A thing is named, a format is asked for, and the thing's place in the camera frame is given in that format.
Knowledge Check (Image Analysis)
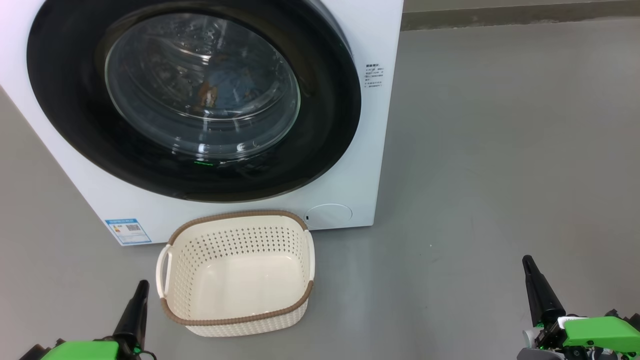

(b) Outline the dark round glass washer door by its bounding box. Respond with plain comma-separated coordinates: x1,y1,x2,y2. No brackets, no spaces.
26,0,362,203

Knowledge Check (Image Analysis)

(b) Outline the blue bear print garment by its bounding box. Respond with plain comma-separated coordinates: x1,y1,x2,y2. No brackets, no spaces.
197,65,266,113

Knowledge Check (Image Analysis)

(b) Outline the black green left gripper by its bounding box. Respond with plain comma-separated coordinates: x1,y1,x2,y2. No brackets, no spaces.
20,280,156,360

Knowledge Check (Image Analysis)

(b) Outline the cream perforated laundry basket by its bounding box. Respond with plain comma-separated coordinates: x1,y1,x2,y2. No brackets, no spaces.
155,210,316,338

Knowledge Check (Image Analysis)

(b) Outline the round white filter cover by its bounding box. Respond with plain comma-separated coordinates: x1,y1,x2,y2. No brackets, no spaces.
304,203,353,231

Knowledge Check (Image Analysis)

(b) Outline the white washing machine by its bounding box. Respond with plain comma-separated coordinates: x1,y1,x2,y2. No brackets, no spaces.
0,0,405,247

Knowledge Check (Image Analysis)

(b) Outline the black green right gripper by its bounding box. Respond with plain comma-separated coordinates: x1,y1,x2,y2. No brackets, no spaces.
517,255,640,360

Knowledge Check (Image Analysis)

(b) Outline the blue energy label sticker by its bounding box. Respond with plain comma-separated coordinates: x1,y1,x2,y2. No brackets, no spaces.
104,218,152,246

